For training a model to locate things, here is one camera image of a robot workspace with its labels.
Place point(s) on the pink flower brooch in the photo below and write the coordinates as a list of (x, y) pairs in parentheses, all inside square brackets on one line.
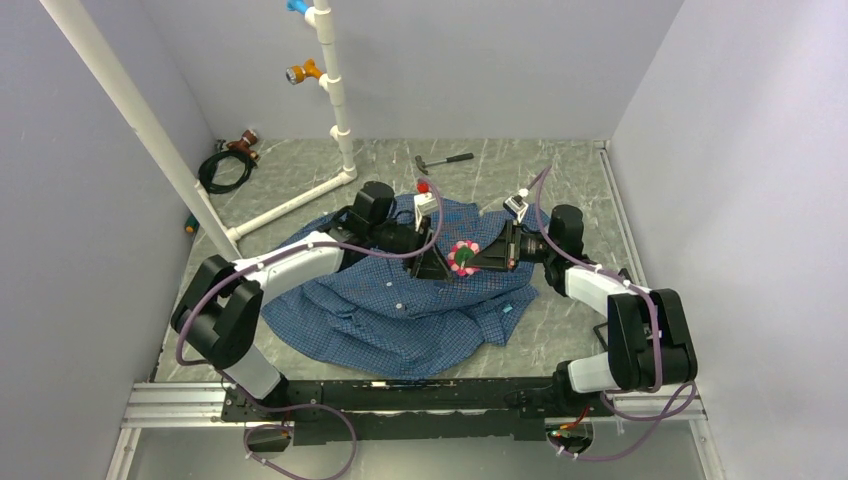
[(460, 255)]

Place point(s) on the white PVC pipe frame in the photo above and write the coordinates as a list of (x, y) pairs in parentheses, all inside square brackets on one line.
[(143, 81)]

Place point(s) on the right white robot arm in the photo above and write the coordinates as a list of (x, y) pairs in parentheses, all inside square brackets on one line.
[(648, 340)]

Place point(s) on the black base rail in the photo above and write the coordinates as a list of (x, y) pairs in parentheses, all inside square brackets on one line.
[(520, 408)]

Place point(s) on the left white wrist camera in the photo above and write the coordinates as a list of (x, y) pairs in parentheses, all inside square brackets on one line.
[(424, 204)]

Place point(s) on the black handled hammer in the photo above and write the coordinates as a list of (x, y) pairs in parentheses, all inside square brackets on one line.
[(424, 166)]

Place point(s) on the blue hose nozzle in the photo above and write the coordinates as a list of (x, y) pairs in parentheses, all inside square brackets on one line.
[(299, 6)]

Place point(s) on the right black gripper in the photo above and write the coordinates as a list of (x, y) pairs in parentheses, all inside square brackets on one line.
[(502, 254)]

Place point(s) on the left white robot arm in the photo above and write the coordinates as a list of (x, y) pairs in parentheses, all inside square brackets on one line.
[(219, 311)]

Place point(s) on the orange hose nozzle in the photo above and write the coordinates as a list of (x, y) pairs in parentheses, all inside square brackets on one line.
[(297, 74)]

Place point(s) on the green orange screwdriver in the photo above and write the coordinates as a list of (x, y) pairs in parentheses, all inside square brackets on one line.
[(191, 225)]

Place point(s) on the blue checkered shirt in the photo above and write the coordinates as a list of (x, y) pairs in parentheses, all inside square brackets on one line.
[(375, 317)]

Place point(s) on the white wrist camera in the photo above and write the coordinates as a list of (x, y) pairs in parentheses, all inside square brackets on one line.
[(517, 206), (424, 204)]

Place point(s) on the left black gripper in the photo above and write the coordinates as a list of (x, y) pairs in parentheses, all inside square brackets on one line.
[(429, 266)]

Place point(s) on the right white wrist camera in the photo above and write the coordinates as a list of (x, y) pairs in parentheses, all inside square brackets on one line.
[(517, 206)]

